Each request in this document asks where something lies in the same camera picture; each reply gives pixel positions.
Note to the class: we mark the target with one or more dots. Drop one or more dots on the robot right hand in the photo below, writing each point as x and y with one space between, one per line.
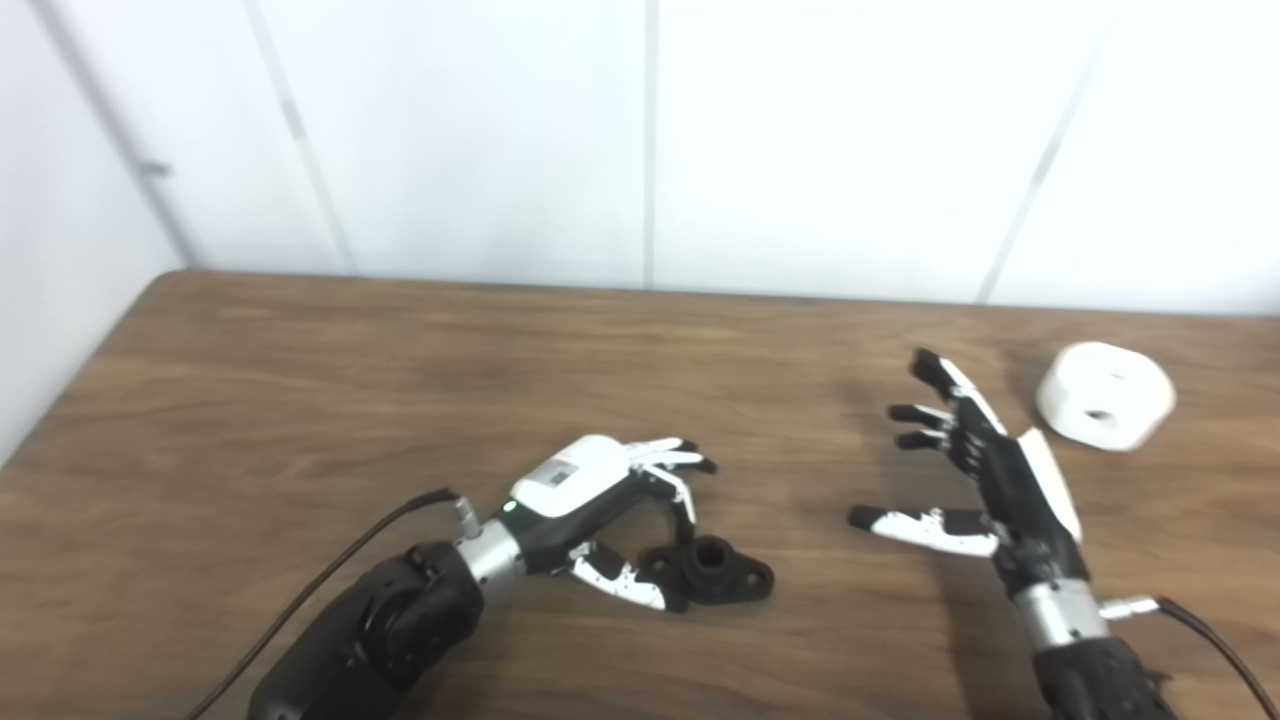
1025 500

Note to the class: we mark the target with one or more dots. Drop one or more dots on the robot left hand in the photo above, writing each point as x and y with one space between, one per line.
575 480

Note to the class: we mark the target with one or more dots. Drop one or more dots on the round white piece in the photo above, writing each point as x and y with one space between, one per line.
1100 385

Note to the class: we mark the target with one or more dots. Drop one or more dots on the black flanged holder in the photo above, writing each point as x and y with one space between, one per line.
725 578

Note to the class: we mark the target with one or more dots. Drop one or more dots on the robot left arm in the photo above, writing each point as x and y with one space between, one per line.
390 630

